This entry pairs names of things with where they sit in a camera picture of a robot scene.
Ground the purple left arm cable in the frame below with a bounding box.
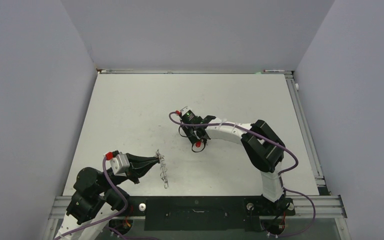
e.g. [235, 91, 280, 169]
[54, 157, 129, 240]

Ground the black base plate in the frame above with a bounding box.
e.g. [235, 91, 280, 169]
[110, 195, 296, 232]

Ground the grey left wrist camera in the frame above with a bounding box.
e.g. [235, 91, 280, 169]
[105, 150, 131, 177]

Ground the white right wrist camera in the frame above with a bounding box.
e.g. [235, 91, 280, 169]
[178, 106, 190, 117]

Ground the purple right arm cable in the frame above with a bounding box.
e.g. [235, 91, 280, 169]
[168, 111, 317, 238]

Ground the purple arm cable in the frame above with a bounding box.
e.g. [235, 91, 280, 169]
[54, 157, 129, 240]
[168, 111, 317, 238]

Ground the red key tag with key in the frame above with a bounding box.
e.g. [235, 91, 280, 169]
[194, 140, 205, 149]

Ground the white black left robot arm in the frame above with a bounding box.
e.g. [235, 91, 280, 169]
[54, 150, 165, 240]

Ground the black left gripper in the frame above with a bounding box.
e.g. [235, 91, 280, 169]
[95, 152, 160, 194]

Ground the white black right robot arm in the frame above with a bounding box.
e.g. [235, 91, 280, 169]
[177, 109, 285, 214]

